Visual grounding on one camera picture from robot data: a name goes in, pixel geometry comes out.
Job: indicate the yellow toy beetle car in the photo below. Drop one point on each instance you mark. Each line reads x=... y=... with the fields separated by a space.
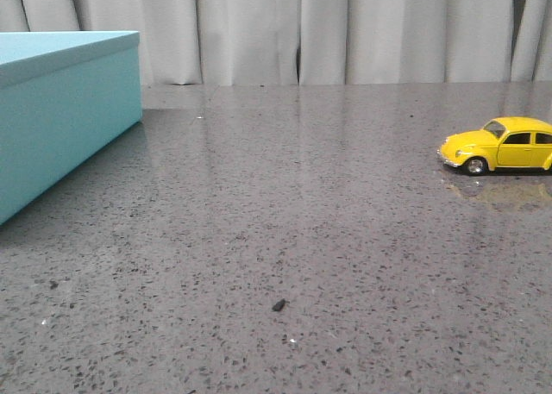
x=505 y=142

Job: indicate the light blue cardboard box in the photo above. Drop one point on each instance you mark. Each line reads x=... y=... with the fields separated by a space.
x=64 y=96

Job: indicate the white pleated curtain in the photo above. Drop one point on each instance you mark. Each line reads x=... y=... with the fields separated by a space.
x=246 y=42

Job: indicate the small black debris piece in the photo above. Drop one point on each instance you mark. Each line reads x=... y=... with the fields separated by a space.
x=277 y=307

